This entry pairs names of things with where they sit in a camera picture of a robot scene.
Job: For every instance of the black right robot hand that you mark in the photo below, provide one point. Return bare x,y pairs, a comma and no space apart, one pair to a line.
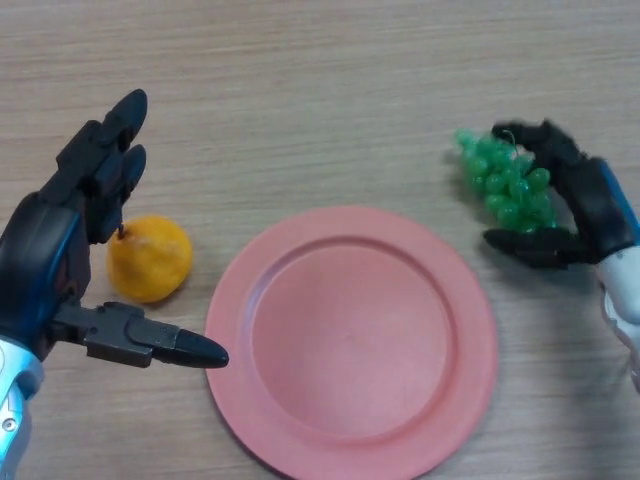
595,205

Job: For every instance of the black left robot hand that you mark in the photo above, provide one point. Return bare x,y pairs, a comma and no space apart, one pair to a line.
35,250

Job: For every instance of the green grape bunch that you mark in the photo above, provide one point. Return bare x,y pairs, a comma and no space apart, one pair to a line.
500,185

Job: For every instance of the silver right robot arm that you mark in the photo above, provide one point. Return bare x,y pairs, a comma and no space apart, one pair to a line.
620,295

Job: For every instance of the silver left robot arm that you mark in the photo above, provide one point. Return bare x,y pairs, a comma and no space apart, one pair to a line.
11,410

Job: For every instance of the pink round plate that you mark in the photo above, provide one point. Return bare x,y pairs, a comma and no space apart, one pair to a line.
350,345

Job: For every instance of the yellow pear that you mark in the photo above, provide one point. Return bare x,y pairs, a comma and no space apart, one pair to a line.
150,260

